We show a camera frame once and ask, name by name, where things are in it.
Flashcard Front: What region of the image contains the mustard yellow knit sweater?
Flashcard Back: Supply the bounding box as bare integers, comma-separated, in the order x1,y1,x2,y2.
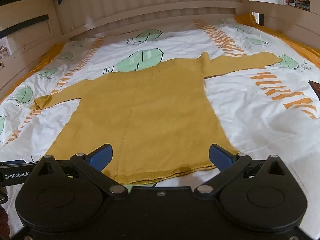
34,52,280,185

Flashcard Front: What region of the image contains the white leaf-print duvet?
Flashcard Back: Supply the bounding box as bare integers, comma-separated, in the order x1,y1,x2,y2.
1,18,319,238

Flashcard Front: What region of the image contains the dark booklet on bed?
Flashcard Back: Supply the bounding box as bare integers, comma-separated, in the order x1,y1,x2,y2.
308,80,320,100

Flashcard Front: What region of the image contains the orange bed sheet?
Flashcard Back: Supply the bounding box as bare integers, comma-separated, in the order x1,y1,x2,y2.
234,12,320,69

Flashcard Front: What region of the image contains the cream shelf unit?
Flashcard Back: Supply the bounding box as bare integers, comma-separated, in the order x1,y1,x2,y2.
1,0,62,97

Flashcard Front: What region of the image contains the cream wooden headboard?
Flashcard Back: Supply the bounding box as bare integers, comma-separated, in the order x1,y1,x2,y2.
47,0,249,39

